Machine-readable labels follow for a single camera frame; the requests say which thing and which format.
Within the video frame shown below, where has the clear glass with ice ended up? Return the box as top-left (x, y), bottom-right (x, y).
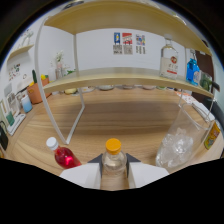
top-left (155, 103), bottom-right (214, 174)

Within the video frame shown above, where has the yellow soda can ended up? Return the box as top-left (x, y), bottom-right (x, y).
top-left (203, 120), bottom-right (222, 151)

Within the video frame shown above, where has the green potted plant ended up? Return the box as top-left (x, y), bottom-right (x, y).
top-left (63, 68), bottom-right (77, 77)

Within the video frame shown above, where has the red liquid bottle white cap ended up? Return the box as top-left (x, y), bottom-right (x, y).
top-left (45, 136), bottom-right (83, 169)

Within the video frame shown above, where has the black bag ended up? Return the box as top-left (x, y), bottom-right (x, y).
top-left (0, 120), bottom-right (9, 151)

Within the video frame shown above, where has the clear bottle orange cap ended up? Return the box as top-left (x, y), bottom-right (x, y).
top-left (101, 137), bottom-right (128, 178)

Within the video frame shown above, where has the green glass jar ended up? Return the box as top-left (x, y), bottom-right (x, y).
top-left (199, 71), bottom-right (213, 93)

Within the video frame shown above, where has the clear bottle red label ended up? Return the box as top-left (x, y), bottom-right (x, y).
top-left (159, 33), bottom-right (179, 80)

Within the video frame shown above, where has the orange storage basket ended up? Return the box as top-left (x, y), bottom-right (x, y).
top-left (26, 77), bottom-right (51, 105)

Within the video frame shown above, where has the blue liquid bottle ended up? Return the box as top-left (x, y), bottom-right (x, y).
top-left (185, 49), bottom-right (201, 87)

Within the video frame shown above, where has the two-tier wooden shelf rack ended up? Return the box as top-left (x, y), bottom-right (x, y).
top-left (34, 0), bottom-right (216, 145)

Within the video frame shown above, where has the wooden wall shelf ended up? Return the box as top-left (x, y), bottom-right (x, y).
top-left (7, 44), bottom-right (35, 61)

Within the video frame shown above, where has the white tray with green cup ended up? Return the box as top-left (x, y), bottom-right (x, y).
top-left (6, 111), bottom-right (27, 136)

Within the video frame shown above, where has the light blue cup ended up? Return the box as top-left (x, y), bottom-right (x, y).
top-left (20, 94), bottom-right (34, 114)

